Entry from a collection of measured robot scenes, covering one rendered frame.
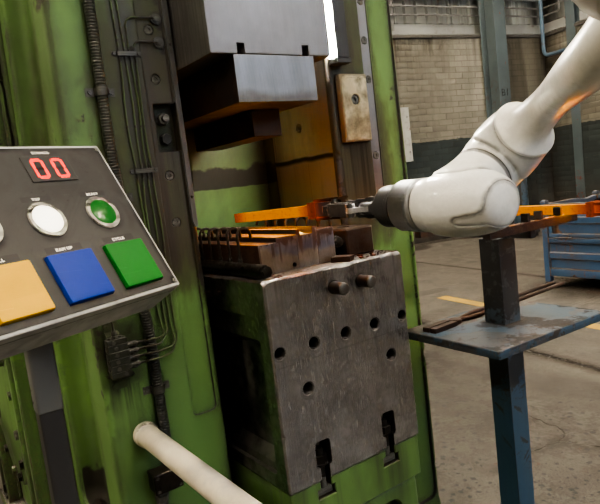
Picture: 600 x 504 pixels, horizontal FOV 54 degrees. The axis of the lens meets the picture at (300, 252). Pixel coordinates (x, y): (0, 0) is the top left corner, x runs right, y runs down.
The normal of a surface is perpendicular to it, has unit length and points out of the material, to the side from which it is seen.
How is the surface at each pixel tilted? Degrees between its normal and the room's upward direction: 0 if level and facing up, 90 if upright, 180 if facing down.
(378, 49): 90
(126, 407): 90
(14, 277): 60
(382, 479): 90
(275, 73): 90
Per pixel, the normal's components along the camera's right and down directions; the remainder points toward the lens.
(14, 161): 0.69, -0.53
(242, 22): 0.58, 0.03
